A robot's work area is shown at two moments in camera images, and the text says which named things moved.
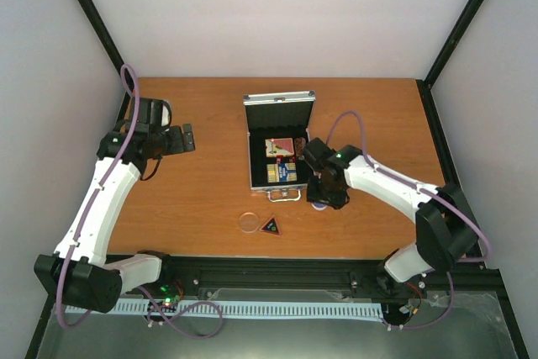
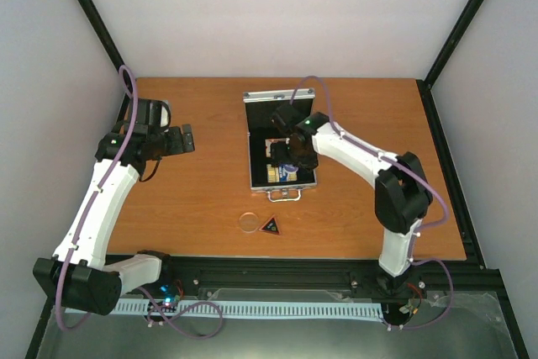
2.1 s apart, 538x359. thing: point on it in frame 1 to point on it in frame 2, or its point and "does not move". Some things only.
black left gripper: (179, 145) does not move
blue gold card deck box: (279, 172) does not move
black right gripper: (313, 194) to (280, 157)
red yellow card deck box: (279, 147) does not move
